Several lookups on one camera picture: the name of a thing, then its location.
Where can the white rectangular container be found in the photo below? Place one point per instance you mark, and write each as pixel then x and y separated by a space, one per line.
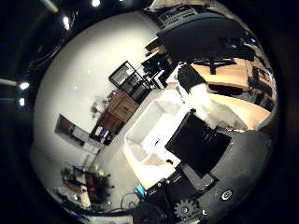
pixel 140 132

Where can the wooden background desk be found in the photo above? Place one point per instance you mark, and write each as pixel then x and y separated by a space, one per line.
pixel 232 73

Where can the brown wooden cabinet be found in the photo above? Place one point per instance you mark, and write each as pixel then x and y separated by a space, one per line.
pixel 120 109

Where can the potted plants on stand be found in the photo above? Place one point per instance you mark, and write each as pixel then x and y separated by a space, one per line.
pixel 90 182

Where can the black metal frame shelf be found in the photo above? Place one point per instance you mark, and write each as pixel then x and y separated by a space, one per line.
pixel 129 77

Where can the small green wall plant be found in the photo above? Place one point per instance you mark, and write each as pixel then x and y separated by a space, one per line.
pixel 95 108

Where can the wall niche shelf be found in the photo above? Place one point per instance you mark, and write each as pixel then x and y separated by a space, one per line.
pixel 71 129

